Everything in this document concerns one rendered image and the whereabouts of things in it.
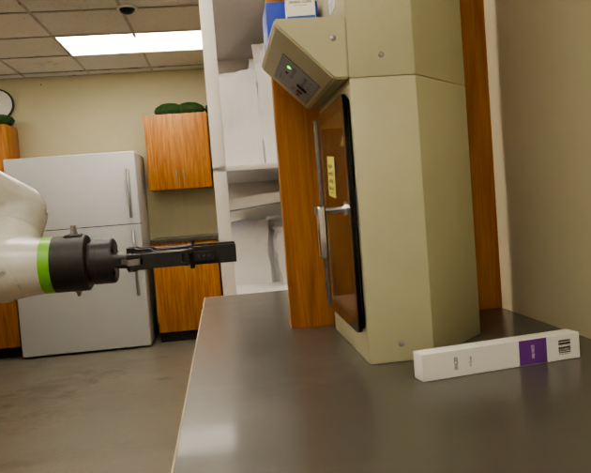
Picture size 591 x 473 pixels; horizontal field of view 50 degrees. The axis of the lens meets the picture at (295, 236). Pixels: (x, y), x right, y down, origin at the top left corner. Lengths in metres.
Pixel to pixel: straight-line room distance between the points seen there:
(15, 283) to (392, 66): 0.69
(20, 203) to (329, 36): 0.59
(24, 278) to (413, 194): 0.63
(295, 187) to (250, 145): 1.05
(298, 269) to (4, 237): 0.62
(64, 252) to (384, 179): 0.52
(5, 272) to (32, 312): 5.13
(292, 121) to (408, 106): 0.40
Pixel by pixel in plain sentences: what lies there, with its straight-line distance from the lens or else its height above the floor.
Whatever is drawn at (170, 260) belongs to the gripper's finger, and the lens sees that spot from 1.03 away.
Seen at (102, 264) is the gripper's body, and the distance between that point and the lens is 1.06.
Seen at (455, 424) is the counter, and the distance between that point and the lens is 0.81.
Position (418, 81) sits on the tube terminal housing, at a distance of 1.10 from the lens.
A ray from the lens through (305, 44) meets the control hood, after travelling 1.06.
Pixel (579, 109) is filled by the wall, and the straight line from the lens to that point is 1.28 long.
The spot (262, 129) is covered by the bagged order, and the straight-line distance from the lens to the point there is 2.36.
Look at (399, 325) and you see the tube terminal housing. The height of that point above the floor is 1.00.
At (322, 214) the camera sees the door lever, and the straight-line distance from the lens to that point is 1.08.
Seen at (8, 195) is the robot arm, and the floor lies 1.27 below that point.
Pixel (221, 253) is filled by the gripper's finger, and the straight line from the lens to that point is 1.05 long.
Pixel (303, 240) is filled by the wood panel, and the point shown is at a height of 1.13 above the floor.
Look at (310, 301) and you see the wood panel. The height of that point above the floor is 1.00.
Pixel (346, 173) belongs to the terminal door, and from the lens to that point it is 1.06.
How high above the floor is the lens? 1.22
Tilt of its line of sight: 3 degrees down
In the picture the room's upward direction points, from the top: 4 degrees counter-clockwise
